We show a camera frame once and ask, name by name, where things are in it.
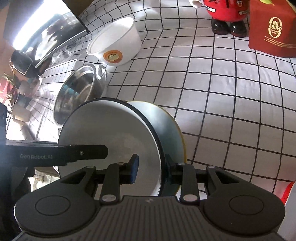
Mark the yellow rimmed plate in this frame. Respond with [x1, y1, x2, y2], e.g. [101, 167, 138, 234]
[127, 100, 188, 194]

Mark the blue enamel bowl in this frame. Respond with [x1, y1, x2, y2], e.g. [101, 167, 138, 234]
[58, 98, 179, 196]

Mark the stainless steel bowl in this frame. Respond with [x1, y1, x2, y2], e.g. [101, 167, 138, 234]
[53, 64, 107, 125]

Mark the white paper bowl orange logo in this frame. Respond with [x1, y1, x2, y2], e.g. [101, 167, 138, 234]
[86, 17, 142, 66]

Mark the checkered white tablecloth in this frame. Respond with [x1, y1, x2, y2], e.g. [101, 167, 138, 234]
[6, 0, 296, 200]

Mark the stainless steel appliance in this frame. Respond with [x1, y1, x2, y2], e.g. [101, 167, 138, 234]
[4, 1, 89, 67]

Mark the red white robot toy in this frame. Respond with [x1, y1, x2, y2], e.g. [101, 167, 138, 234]
[189, 0, 249, 38]

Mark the red juice carton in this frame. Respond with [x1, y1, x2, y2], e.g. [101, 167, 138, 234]
[249, 0, 295, 58]

